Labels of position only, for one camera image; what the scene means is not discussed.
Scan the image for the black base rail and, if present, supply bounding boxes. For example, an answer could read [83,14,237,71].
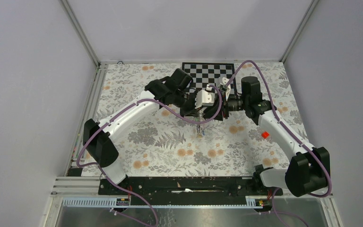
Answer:
[98,176,275,207]

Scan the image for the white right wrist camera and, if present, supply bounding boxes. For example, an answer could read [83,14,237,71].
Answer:
[218,77,231,101]

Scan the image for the red curved block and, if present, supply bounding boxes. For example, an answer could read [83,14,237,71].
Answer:
[261,131,270,139]

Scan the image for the floral table mat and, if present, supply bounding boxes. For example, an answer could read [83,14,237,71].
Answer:
[95,63,289,176]

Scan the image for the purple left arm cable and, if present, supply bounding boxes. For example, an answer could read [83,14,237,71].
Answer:
[76,84,223,227]

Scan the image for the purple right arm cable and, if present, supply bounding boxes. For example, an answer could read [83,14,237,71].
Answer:
[224,60,332,227]

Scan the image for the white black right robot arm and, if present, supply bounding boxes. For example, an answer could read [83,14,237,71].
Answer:
[195,76,332,198]

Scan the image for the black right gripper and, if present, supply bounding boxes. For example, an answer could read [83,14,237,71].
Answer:
[203,89,249,122]

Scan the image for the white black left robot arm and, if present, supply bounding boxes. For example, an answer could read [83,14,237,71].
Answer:
[80,69,215,194]

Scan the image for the black white chessboard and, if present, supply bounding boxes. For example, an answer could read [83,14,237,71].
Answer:
[181,62,235,105]

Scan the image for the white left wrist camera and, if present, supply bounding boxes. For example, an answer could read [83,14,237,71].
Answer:
[195,89,216,109]

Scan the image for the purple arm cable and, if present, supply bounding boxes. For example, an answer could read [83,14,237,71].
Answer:
[76,84,223,227]
[224,60,332,227]

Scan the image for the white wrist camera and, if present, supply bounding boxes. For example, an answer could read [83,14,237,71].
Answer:
[195,89,216,109]
[218,77,231,101]

